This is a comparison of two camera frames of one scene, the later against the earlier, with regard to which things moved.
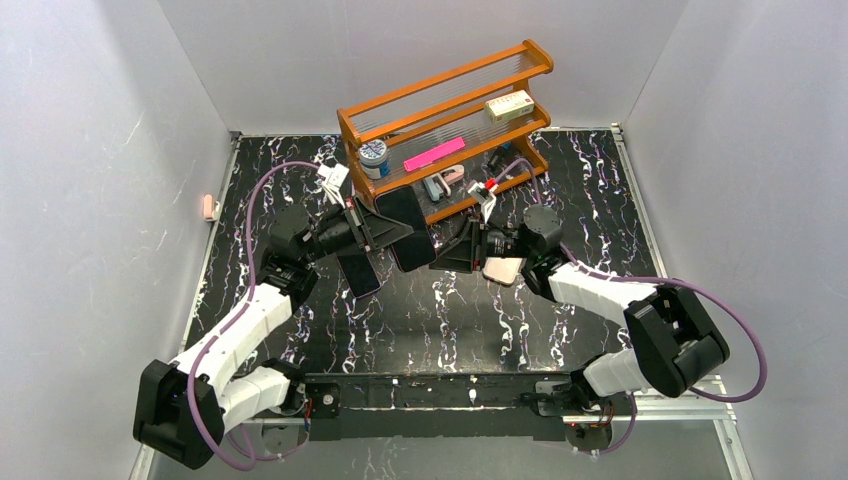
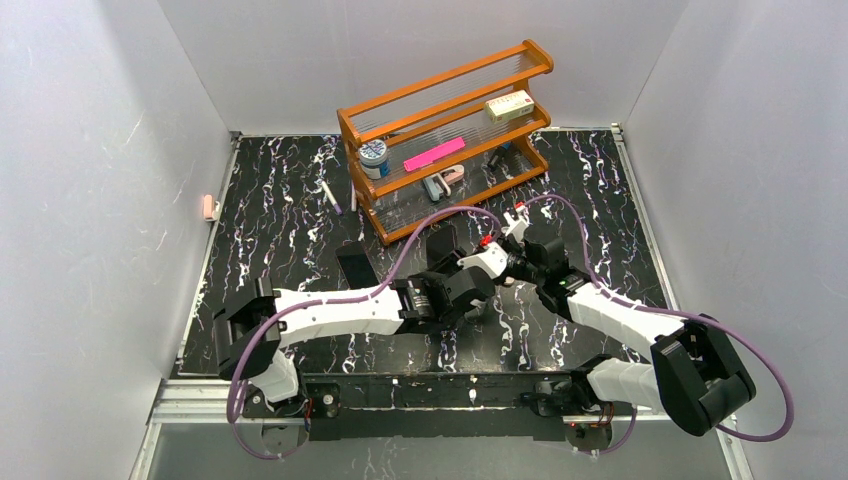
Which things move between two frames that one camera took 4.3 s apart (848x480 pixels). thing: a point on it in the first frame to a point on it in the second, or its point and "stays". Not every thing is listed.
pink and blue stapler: (437, 186) stays
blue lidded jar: (374, 163) stays
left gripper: (358, 226) to (444, 265)
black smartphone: (359, 273) stays
